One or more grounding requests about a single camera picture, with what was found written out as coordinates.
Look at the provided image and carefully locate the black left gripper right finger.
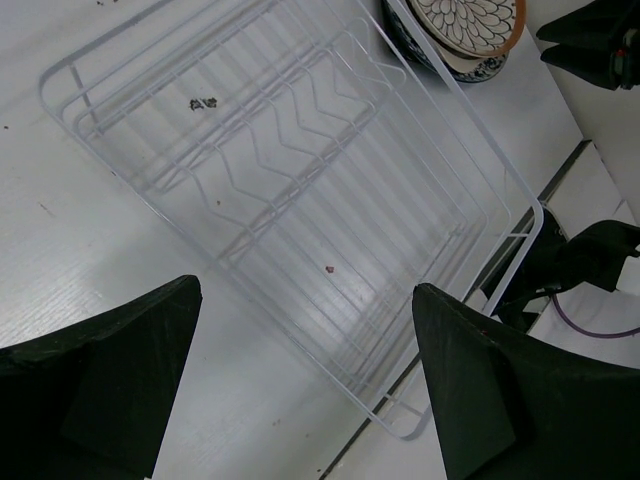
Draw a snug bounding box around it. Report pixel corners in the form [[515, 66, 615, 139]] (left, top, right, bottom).
[[412, 283, 639, 479]]

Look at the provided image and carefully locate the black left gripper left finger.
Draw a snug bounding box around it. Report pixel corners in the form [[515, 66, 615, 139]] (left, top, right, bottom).
[[1, 275, 203, 479]]

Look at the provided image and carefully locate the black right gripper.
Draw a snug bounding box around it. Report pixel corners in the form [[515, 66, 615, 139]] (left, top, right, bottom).
[[536, 0, 639, 90]]

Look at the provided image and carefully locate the orange rimmed petal pattern plate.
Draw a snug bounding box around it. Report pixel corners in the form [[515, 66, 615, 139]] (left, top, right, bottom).
[[407, 0, 527, 58]]

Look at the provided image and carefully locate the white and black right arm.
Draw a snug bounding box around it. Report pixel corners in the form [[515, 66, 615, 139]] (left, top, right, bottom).
[[491, 1, 639, 326]]

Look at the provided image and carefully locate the blue and white patterned plate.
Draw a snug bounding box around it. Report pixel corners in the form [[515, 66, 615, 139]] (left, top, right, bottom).
[[380, 1, 508, 84]]

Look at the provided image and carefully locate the cream plate with blue centre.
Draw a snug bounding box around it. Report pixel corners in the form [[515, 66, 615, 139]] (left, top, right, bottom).
[[436, 44, 494, 74]]

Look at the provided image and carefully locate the white wire dish rack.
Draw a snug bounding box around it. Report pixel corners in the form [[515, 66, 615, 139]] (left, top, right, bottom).
[[38, 1, 543, 441]]

